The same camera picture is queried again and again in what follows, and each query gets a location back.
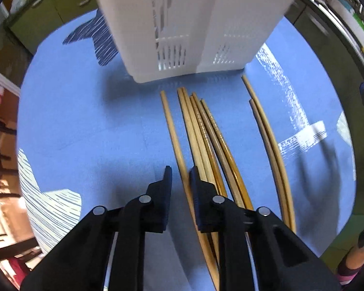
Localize dark bamboo chopstick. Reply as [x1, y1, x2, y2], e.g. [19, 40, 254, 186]
[191, 93, 244, 208]
[200, 99, 253, 210]

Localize green lower kitchen cabinets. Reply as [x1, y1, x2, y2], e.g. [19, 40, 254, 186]
[6, 0, 98, 55]

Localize person's right hand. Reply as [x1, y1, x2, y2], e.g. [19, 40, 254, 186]
[336, 244, 364, 286]

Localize blue star-pattern tablecloth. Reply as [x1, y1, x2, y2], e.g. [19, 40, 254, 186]
[17, 13, 356, 290]

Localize white plastic utensil holder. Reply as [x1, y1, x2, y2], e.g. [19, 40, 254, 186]
[97, 0, 293, 83]

